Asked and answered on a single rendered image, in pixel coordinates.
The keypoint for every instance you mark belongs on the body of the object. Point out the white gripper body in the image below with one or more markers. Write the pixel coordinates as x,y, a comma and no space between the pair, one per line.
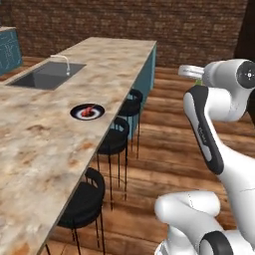
191,71

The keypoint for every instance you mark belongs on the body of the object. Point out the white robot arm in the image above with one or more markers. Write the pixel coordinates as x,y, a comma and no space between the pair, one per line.
239,172

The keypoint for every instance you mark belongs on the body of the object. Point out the marble-topped teal island counter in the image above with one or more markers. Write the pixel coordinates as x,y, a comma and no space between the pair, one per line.
144,79

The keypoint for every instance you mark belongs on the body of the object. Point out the red fish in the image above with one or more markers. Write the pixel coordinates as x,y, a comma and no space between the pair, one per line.
87,111

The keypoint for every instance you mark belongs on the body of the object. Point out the black and white plate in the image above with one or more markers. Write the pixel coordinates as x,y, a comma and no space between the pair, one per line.
77,114

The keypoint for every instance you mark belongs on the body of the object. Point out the small yellow-green piece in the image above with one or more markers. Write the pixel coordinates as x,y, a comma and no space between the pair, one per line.
199,81

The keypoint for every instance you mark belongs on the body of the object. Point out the black bar stool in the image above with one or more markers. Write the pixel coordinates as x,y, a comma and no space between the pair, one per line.
83,202
132,103
114,139

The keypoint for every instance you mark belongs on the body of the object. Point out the white sink tap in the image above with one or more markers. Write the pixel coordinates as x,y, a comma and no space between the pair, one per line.
67,63

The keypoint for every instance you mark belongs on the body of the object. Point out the grey sink basin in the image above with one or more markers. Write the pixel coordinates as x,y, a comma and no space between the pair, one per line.
46,78

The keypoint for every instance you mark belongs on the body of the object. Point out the teal cupboard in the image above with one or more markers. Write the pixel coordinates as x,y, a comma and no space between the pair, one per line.
10,50

